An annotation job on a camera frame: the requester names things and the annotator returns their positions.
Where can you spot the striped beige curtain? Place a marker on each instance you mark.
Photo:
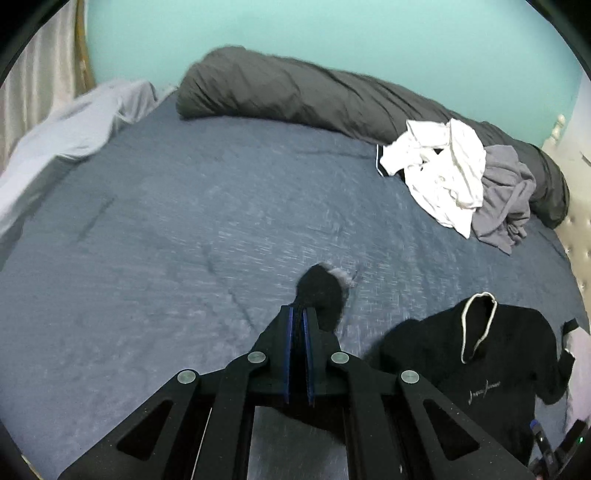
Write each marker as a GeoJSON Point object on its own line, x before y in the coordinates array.
{"type": "Point", "coordinates": [37, 69]}

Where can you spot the cream bedpost finial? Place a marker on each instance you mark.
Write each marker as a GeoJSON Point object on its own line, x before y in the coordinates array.
{"type": "Point", "coordinates": [557, 128]}

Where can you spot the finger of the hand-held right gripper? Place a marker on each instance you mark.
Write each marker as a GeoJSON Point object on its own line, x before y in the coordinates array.
{"type": "Point", "coordinates": [541, 443]}

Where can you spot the white garment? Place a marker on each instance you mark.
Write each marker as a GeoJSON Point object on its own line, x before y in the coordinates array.
{"type": "Point", "coordinates": [443, 180]}

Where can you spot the dark grey rolled duvet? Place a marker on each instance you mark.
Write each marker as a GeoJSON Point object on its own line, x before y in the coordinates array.
{"type": "Point", "coordinates": [286, 92]}

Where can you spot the cream tufted headboard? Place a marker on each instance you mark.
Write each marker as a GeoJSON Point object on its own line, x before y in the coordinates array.
{"type": "Point", "coordinates": [579, 221]}

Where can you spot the black sweater with white trim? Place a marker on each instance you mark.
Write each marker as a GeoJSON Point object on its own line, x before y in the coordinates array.
{"type": "Point", "coordinates": [438, 355]}

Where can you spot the wooden frame strip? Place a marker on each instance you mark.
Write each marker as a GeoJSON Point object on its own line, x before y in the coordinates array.
{"type": "Point", "coordinates": [85, 55]}

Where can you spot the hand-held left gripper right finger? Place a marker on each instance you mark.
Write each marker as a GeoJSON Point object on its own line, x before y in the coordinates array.
{"type": "Point", "coordinates": [305, 355]}

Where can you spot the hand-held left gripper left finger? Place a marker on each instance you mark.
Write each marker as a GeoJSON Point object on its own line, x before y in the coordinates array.
{"type": "Point", "coordinates": [290, 350]}

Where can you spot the light grey blanket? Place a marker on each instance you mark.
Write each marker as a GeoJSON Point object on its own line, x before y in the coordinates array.
{"type": "Point", "coordinates": [69, 124]}

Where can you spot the grey garment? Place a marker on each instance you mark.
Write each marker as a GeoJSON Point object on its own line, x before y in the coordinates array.
{"type": "Point", "coordinates": [503, 203]}

